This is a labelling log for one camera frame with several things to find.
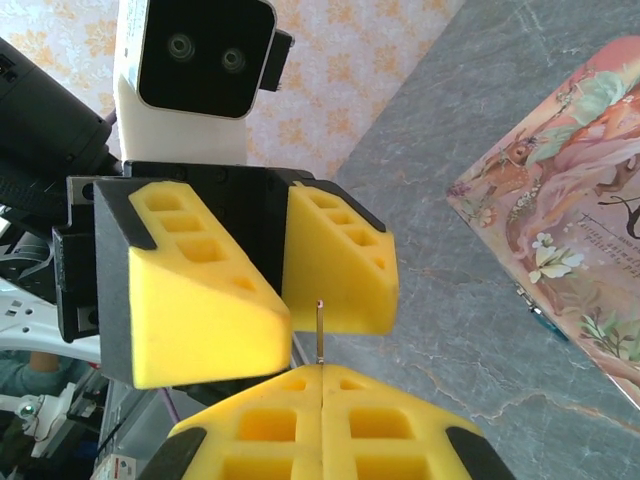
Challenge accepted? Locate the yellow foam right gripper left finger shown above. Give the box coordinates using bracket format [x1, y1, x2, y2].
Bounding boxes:
[148, 363, 325, 480]

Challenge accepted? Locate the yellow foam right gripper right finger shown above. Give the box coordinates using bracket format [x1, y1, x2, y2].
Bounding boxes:
[323, 363, 517, 480]

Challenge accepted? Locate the thin metal needle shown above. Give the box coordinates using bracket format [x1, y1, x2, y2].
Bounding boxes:
[315, 299, 327, 366]

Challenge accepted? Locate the pink floral decorated box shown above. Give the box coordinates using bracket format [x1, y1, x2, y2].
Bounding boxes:
[445, 34, 640, 427]

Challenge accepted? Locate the white background machine part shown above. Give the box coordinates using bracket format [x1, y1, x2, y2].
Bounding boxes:
[0, 277, 69, 359]

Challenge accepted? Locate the person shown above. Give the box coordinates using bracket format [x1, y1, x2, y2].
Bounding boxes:
[0, 349, 92, 397]

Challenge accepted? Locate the white device with green light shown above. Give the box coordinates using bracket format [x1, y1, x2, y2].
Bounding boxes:
[0, 393, 77, 459]

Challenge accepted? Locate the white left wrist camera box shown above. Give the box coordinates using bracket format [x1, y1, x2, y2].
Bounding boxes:
[112, 0, 294, 167]

